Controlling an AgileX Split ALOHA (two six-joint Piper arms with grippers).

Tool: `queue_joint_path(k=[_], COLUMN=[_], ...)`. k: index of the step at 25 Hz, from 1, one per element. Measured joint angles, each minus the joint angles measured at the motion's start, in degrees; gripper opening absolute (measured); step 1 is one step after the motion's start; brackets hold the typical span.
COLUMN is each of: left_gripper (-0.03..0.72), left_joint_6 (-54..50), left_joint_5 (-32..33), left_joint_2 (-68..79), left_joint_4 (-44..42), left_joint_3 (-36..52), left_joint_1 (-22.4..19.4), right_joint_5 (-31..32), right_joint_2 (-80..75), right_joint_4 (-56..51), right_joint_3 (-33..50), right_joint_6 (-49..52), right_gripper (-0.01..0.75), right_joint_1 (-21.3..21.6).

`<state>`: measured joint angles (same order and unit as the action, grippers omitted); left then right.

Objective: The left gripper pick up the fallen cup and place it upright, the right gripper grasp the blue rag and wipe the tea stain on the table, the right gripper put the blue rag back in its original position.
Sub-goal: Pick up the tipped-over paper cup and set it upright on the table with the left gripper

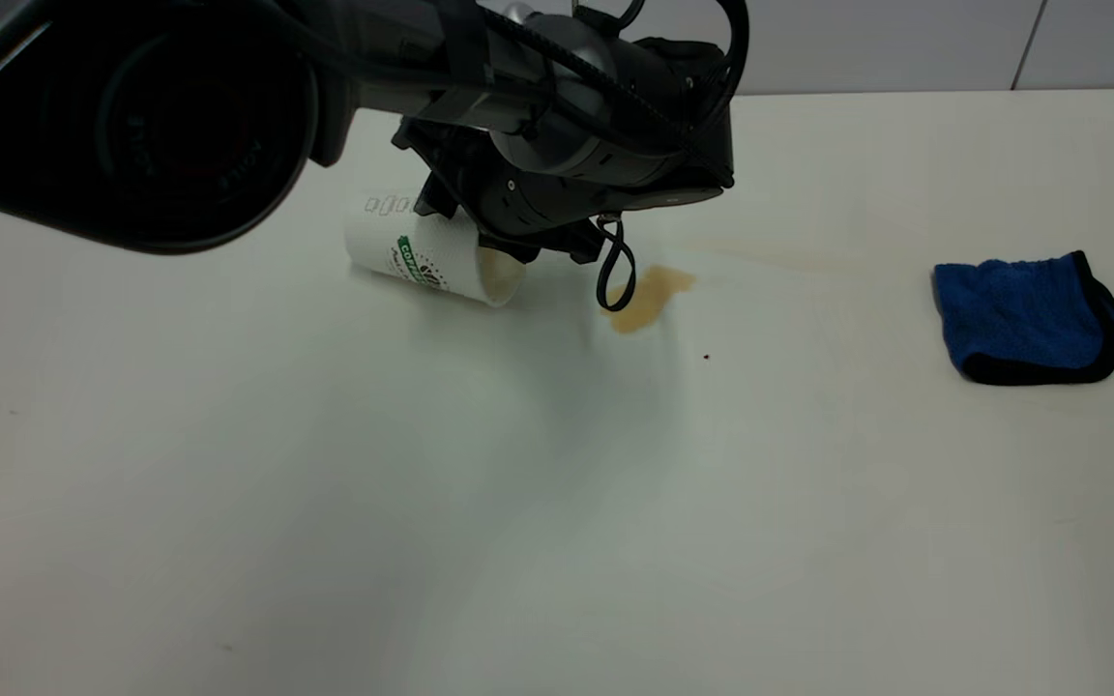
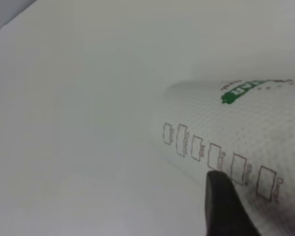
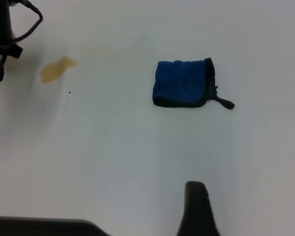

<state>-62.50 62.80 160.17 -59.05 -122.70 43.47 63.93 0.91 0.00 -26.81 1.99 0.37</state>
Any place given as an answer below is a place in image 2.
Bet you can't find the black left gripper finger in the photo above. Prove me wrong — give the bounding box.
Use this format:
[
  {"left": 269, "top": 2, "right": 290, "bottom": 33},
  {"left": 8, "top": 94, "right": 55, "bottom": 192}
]
[{"left": 205, "top": 171, "right": 263, "bottom": 236}]

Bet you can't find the white paper coffee cup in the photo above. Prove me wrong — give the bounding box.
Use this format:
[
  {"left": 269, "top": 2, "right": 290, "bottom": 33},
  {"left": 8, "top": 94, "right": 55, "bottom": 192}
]
[{"left": 159, "top": 78, "right": 295, "bottom": 236}]

